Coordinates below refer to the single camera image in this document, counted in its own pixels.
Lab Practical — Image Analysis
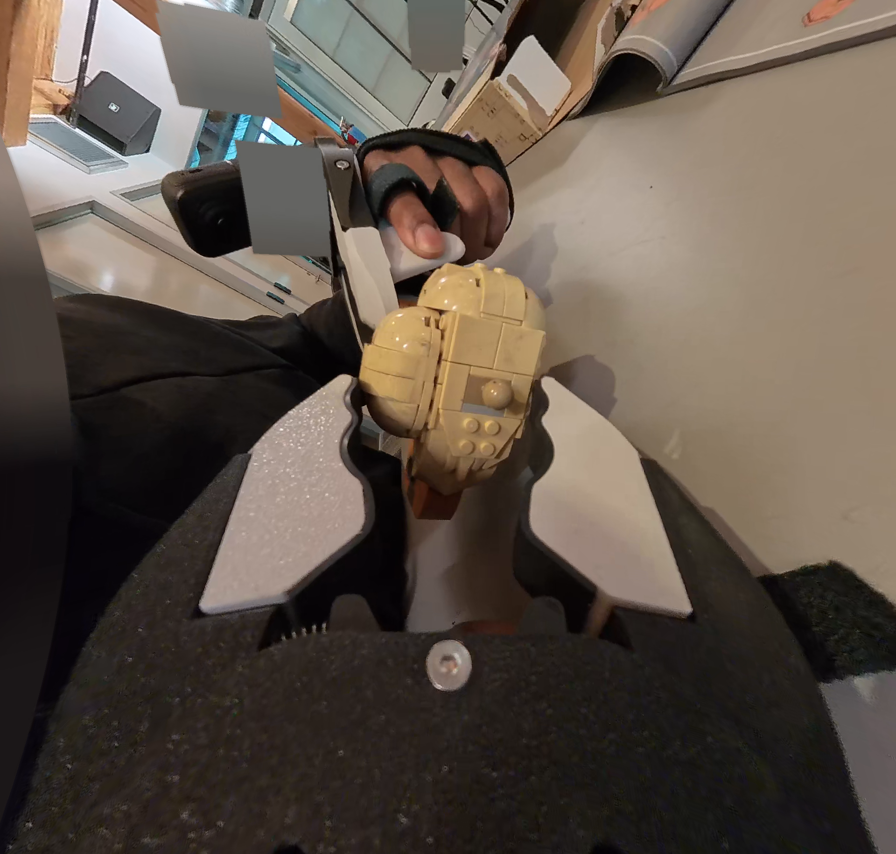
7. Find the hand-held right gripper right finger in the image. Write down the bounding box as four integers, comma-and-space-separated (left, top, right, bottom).
526, 375, 695, 636

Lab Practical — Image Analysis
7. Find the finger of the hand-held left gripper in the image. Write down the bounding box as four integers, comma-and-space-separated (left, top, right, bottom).
329, 224, 401, 365

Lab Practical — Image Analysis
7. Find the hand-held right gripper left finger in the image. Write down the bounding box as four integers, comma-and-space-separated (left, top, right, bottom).
198, 374, 373, 617

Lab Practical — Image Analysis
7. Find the tan brick model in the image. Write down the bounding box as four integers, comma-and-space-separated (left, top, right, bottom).
358, 263, 548, 521

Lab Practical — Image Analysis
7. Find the person's left hand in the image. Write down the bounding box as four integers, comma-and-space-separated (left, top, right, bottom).
360, 141, 516, 261

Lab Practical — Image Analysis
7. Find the black speaker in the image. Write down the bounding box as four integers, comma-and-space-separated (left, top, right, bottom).
72, 70, 162, 157

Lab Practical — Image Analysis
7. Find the floor vent grille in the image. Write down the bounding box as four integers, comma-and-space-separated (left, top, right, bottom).
27, 114, 130, 171

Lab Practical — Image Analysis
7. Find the person's black clothing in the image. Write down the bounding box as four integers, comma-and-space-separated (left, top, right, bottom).
42, 292, 410, 659

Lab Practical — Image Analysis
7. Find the cardboard box with white tab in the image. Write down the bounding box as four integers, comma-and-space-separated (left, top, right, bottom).
444, 35, 574, 166

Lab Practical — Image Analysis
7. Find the open illustrated booklet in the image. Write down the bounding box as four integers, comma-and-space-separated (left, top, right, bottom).
595, 0, 896, 96

